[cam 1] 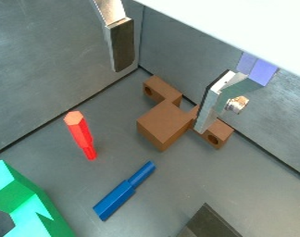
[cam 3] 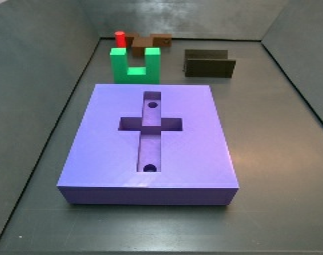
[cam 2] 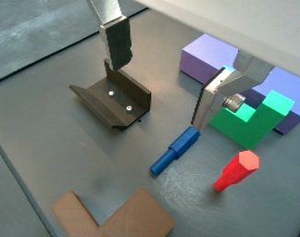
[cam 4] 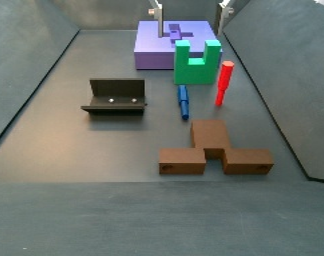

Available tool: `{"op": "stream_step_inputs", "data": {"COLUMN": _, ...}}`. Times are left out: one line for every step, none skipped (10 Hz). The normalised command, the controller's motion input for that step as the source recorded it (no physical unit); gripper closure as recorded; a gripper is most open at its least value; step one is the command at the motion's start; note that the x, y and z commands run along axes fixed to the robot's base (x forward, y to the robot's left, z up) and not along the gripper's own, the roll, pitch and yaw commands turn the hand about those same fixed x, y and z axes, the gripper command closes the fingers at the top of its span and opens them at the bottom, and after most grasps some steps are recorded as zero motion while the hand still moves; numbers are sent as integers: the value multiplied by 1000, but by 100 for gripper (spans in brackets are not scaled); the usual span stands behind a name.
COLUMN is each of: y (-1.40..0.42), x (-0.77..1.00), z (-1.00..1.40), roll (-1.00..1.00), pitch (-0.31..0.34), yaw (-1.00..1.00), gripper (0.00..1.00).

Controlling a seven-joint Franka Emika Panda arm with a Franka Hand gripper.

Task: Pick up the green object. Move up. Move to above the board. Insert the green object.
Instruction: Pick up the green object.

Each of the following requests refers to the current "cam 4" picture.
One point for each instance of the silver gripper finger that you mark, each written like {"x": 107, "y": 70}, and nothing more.
{"x": 155, "y": 11}
{"x": 226, "y": 10}

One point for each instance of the green U-shaped block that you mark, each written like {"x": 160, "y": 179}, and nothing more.
{"x": 191, "y": 70}

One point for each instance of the purple base board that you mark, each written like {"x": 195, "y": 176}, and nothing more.
{"x": 154, "y": 50}

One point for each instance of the red hexagonal peg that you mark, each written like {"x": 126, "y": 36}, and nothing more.
{"x": 223, "y": 80}

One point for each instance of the blue hexagonal peg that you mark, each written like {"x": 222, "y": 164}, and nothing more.
{"x": 183, "y": 101}

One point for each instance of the brown T-shaped block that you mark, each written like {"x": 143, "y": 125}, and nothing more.
{"x": 210, "y": 145}

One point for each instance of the black angle bracket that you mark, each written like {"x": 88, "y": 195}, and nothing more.
{"x": 115, "y": 96}

